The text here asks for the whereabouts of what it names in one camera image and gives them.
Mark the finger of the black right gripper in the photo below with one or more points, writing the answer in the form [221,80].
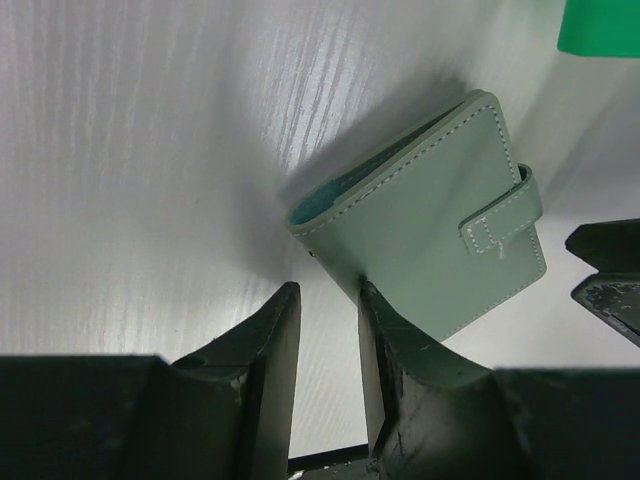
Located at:
[612,292]

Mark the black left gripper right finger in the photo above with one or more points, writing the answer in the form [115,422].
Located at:
[431,413]

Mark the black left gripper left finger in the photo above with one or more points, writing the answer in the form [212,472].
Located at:
[224,411]

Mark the sage green leather card holder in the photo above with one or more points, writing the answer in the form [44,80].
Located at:
[441,219]

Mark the green plastic card bin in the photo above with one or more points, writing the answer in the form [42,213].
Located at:
[600,28]

